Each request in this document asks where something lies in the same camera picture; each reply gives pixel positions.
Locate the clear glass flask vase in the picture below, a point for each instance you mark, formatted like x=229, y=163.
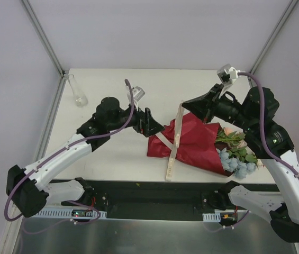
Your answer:
x=78, y=94

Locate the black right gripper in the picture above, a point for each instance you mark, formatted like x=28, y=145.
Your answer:
x=213, y=103

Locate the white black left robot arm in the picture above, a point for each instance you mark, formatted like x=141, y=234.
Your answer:
x=31, y=188

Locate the aluminium frame post right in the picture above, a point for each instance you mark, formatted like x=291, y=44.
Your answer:
x=276, y=31

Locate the aluminium frame post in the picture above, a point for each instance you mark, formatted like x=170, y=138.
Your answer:
x=276, y=31
x=42, y=36

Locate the cream ribbon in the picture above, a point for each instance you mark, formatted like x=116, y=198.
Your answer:
x=173, y=146

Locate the white slotted cable duct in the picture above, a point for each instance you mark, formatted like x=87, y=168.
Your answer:
x=70, y=213
x=218, y=216

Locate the white slotted cable duct right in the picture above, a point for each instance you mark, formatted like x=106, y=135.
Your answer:
x=218, y=216

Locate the aluminium frame post left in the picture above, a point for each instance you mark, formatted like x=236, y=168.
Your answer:
x=42, y=36

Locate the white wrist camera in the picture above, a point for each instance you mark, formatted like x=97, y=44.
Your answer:
x=138, y=93
x=228, y=75

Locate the white slotted cable duct left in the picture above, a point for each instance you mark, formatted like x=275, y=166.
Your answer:
x=70, y=213

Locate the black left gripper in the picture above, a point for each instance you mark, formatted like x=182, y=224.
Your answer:
x=144, y=124

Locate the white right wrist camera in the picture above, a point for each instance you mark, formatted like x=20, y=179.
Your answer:
x=228, y=75

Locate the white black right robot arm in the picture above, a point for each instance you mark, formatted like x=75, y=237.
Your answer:
x=270, y=143

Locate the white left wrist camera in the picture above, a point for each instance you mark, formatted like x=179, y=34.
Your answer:
x=138, y=93

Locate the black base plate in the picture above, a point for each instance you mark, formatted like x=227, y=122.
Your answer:
x=156, y=201

